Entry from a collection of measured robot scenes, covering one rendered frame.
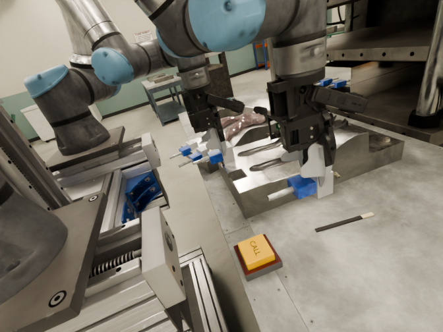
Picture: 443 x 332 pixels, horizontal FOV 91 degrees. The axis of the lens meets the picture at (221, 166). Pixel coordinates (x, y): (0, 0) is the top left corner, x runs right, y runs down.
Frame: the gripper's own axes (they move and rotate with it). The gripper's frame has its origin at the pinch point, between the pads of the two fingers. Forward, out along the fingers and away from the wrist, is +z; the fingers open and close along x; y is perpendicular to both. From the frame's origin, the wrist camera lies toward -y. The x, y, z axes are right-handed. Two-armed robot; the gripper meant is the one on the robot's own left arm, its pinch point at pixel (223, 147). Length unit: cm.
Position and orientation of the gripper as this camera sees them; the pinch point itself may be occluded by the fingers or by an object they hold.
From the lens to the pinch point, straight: 69.2
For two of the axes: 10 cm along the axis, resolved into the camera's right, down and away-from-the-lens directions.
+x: 2.6, 4.2, -8.7
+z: 2.5, 8.4, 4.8
